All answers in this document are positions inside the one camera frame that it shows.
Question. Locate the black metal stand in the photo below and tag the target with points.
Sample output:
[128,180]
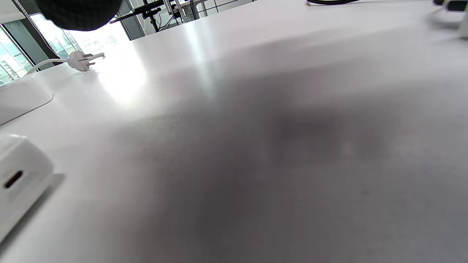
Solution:
[146,11]

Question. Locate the silver aluminium frame post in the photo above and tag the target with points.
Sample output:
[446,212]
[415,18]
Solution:
[180,11]

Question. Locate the dark window pillar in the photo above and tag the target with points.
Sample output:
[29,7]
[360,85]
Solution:
[133,31]
[38,36]

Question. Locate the white power strip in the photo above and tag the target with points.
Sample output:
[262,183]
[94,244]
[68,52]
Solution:
[18,96]

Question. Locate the person's right hand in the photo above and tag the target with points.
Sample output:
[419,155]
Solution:
[78,12]

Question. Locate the white battery pack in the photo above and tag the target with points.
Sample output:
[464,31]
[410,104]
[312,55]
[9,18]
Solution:
[22,171]

